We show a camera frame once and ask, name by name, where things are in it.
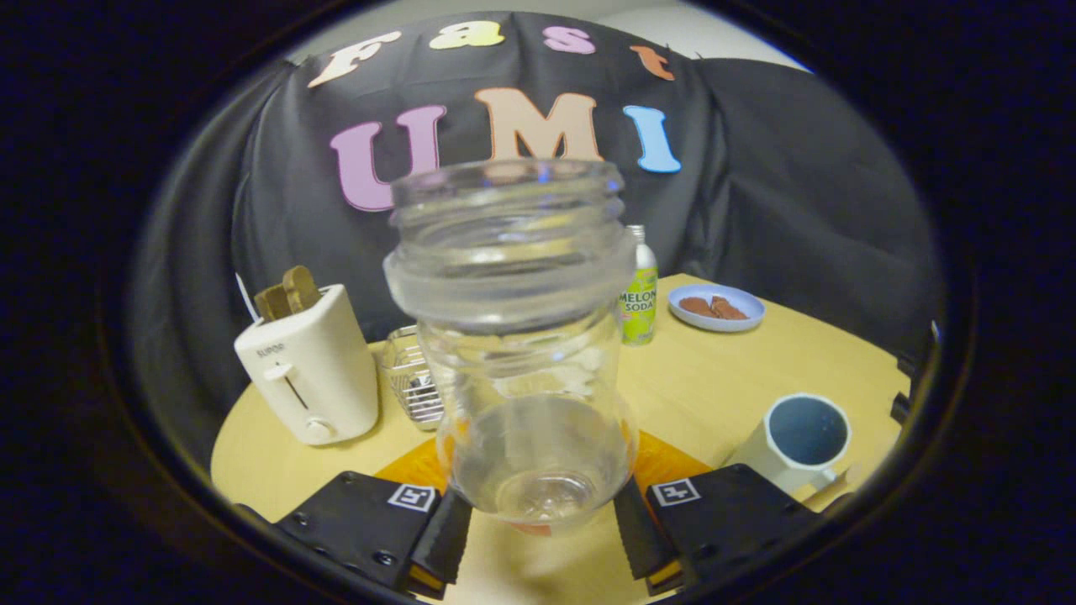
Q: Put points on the black clamp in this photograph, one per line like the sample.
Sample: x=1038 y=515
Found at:
x=901 y=407
x=906 y=365

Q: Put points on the brown cookie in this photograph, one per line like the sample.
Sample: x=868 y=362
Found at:
x=696 y=307
x=730 y=310

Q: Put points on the green label soda bottle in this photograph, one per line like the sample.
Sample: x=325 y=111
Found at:
x=639 y=311

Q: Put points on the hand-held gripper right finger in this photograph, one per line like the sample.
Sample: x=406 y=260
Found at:
x=731 y=512

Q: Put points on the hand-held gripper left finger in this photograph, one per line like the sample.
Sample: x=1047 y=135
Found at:
x=353 y=525

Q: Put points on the black backdrop cloth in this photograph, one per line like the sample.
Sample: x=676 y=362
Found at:
x=799 y=168

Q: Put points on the clear plastic juice bottle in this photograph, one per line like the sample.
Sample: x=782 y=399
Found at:
x=521 y=361

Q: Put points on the white toaster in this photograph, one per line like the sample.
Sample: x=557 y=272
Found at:
x=319 y=378

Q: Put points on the brown toast slice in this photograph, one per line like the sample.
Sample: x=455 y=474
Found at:
x=271 y=302
x=301 y=290

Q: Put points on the blue plate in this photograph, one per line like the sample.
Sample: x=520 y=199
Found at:
x=698 y=323

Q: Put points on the light wooden table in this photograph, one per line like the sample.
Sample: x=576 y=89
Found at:
x=698 y=386

